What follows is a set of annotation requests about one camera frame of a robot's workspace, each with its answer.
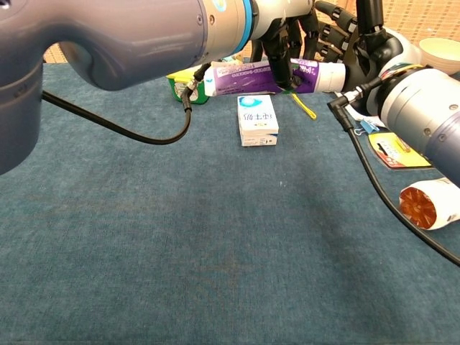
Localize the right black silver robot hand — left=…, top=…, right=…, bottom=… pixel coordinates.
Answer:
left=316, top=0, right=421, bottom=93

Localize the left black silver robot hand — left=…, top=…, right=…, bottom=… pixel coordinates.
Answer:
left=251, top=0, right=321, bottom=91

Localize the purple white toothpaste tube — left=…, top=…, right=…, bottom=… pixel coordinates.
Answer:
left=203, top=57, right=346, bottom=97

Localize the white bottle with brown base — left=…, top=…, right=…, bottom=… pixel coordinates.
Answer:
left=399, top=176, right=460, bottom=231

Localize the white sugar bag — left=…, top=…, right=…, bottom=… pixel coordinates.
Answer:
left=333, top=91, right=384, bottom=125

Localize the beige bowl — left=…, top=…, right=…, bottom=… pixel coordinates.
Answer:
left=418, top=37, right=460, bottom=75

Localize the blue binder clip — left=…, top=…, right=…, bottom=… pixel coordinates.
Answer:
left=353, top=119, right=385, bottom=137

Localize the yellow tape measure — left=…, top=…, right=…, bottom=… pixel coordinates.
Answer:
left=290, top=92, right=318, bottom=121

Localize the yellow razor blister pack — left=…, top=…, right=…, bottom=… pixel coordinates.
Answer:
left=367, top=132, right=432, bottom=170

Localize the white blue milk carton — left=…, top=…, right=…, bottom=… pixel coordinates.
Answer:
left=236, top=94, right=280, bottom=147

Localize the green box yellow lid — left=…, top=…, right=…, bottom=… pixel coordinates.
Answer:
left=165, top=66, right=213, bottom=105

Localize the blue table carpet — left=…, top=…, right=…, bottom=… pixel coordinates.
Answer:
left=0, top=57, right=460, bottom=345

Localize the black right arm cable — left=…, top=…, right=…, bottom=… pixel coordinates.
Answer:
left=326, top=77, right=460, bottom=267

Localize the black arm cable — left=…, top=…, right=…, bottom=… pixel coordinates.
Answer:
left=326, top=77, right=460, bottom=267
left=42, top=63, right=211, bottom=146

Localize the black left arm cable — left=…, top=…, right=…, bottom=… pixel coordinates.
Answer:
left=42, top=63, right=211, bottom=146

